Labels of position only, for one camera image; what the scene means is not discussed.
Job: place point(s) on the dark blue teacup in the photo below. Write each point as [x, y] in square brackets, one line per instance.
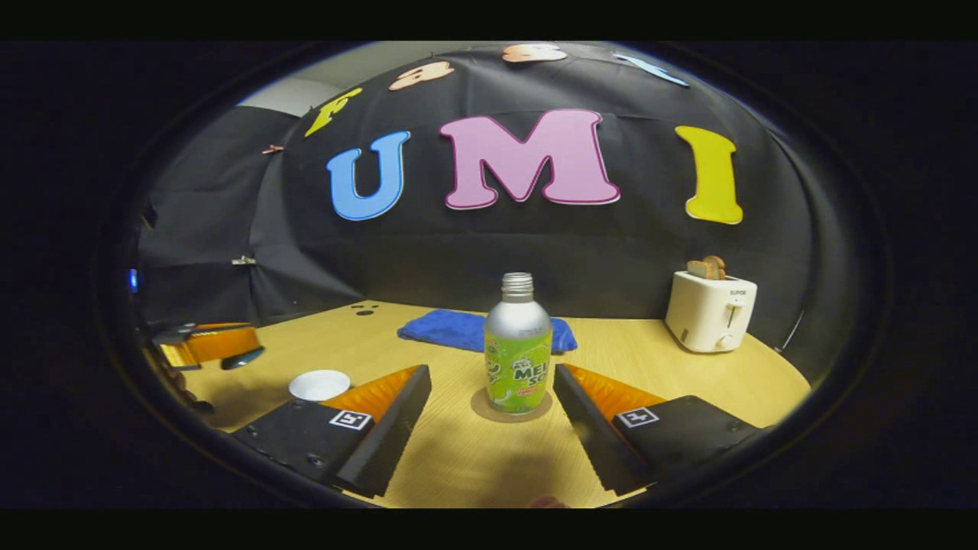
[319, 384]

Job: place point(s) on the white cloth clip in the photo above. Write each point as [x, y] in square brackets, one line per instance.
[243, 260]

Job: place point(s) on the red-brown cloth clip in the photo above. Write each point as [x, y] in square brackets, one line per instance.
[271, 149]

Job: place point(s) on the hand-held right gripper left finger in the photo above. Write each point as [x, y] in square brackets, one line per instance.
[397, 428]

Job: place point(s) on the round brown coaster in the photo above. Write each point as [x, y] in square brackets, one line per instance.
[481, 409]

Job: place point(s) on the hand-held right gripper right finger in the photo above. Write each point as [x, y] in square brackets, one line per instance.
[584, 428]

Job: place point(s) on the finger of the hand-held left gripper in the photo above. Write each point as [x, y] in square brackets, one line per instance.
[218, 342]

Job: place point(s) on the blue towel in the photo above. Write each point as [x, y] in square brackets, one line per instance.
[451, 328]

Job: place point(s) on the silver green water bottle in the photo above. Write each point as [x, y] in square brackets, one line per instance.
[518, 344]

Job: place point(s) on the white toaster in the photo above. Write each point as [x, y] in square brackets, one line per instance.
[710, 313]

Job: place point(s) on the toast slices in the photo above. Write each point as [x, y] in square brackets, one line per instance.
[707, 267]

